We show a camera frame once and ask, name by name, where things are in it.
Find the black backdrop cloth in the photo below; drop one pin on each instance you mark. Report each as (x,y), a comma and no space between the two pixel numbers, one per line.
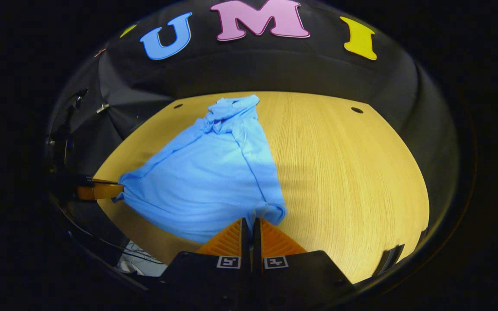
(275,69)

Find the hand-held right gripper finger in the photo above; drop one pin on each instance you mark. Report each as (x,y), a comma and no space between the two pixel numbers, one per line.
(256,242)
(245,242)

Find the silver binder clip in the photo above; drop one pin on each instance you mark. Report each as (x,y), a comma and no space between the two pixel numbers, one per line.
(103,108)

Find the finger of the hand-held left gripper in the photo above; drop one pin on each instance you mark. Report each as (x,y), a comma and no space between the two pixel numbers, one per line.
(100,191)
(104,180)

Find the light blue T-shirt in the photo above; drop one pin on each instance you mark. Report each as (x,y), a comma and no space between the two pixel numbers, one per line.
(210,172)

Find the black clamp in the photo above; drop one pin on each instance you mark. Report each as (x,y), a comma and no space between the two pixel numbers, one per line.
(78,93)

